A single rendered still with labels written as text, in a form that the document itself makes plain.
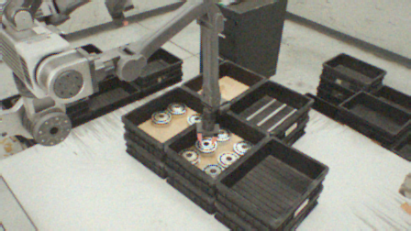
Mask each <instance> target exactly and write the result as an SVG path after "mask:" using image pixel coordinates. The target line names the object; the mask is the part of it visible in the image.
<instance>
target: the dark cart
mask: <svg viewBox="0 0 411 231"><path fill-rule="evenodd" d="M212 1H213V2H214V3H215V4H216V6H217V7H218V9H220V11H221V13H222V15H223V16H224V30H222V31H221V32H220V33H218V64H219V63H221V62H223V61H231V62H234V63H236V64H237V65H239V66H241V67H243V68H246V69H248V70H251V71H253V72H256V73H258V74H259V75H262V76H263V77H265V78H266V80H267V79H269V80H270V78H272V77H273V75H276V68H277V63H278V60H279V51H280V47H281V43H282V34H283V26H284V18H285V14H286V9H287V2H288V0H257V1H253V0H245V1H239V3H238V4H234V5H226V6H223V5H220V4H219V3H218V2H222V1H223V0H212ZM201 72H203V47H202V35H201V30H200V69H199V74H200V73H201Z"/></svg>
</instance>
